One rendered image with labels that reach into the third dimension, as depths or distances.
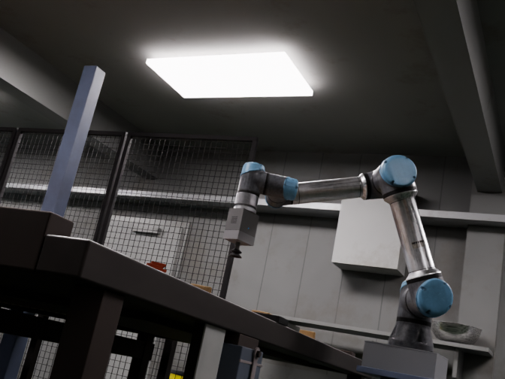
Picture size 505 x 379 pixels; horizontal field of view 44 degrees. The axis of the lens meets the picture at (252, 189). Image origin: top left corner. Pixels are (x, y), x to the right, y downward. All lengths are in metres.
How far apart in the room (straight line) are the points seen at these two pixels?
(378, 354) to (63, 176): 2.34
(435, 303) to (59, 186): 2.48
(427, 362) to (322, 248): 4.02
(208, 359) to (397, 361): 0.94
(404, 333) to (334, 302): 3.77
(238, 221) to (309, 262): 4.11
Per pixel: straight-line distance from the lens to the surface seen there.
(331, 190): 2.23
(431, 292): 2.08
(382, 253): 5.62
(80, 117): 4.01
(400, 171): 2.13
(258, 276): 6.28
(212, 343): 1.38
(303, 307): 6.03
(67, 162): 3.93
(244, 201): 2.05
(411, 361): 2.17
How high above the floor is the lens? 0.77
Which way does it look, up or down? 16 degrees up
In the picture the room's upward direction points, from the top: 12 degrees clockwise
